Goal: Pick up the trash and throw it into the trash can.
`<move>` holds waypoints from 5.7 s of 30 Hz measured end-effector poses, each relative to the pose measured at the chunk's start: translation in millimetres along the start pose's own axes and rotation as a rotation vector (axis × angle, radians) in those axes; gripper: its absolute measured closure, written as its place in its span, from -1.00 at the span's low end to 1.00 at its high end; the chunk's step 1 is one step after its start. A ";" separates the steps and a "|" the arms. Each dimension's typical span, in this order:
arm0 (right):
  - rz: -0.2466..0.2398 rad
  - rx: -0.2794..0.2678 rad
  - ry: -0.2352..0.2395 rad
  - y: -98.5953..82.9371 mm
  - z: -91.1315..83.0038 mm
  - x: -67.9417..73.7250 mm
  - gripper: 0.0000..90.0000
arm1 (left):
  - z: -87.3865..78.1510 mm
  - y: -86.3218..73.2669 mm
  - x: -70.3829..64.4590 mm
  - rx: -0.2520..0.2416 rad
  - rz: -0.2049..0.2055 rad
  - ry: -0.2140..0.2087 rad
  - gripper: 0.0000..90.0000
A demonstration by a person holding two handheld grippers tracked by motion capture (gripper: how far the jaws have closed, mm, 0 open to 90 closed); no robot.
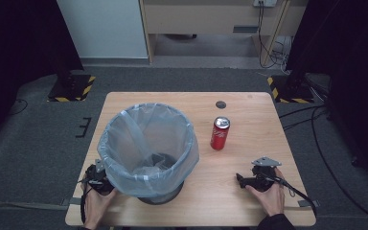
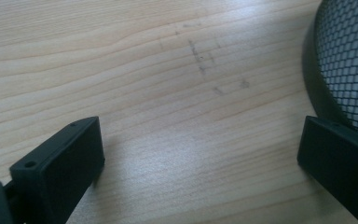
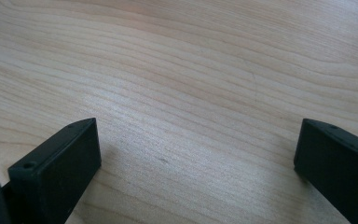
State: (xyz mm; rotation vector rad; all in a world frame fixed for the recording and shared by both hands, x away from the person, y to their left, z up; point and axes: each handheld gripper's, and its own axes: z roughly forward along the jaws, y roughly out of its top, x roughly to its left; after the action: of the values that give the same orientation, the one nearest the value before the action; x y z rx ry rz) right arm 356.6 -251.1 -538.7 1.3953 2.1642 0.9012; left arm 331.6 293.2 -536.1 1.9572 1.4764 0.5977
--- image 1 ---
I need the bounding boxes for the thin black floor cable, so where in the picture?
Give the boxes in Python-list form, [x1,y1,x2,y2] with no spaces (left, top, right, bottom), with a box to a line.
[9,98,29,117]

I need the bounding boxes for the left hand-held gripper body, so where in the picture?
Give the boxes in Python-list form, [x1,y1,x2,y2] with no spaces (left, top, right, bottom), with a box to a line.
[81,158,115,196]

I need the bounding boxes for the grey tape strip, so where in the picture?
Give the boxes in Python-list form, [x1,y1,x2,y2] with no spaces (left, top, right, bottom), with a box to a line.
[60,196,82,206]
[297,199,321,208]

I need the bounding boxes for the black curtain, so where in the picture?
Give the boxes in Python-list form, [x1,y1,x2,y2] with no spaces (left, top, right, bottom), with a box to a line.
[0,0,84,151]
[286,0,368,188]

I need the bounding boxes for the person's right hand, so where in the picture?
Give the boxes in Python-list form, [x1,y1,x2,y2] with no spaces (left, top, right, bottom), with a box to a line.
[244,167,286,218]

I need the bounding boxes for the white cabinet panel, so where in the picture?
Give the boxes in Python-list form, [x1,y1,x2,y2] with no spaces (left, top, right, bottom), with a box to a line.
[56,0,150,59]

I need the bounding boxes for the red soda can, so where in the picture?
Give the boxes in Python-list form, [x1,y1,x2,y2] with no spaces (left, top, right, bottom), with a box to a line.
[209,116,231,151]

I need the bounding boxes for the striped black stand base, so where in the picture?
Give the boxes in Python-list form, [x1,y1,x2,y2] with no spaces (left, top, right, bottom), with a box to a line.
[46,57,97,104]
[266,68,316,104]

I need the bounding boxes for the white wall socket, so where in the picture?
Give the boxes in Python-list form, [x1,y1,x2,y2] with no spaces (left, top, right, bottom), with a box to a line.
[252,0,278,9]

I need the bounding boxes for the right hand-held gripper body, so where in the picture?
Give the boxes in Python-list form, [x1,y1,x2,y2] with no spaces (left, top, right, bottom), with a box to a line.
[244,155,283,193]

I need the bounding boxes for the person's left hand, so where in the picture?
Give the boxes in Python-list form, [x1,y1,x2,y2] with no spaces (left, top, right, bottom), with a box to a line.
[81,173,120,230]

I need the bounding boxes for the long black floor cable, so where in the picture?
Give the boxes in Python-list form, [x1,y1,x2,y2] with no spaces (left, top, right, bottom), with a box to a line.
[310,104,368,227]

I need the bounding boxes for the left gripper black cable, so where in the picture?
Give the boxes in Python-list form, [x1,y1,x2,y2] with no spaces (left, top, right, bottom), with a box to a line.
[80,182,94,225]

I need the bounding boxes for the black hanging cables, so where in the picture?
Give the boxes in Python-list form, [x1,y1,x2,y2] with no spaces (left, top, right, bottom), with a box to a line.
[256,1,293,70]

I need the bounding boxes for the black trash bin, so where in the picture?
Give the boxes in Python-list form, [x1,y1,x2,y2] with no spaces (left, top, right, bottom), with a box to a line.
[136,152,185,206]

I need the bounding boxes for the trash bin with plastic liner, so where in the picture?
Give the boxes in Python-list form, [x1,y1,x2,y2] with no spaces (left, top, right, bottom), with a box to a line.
[96,102,201,198]

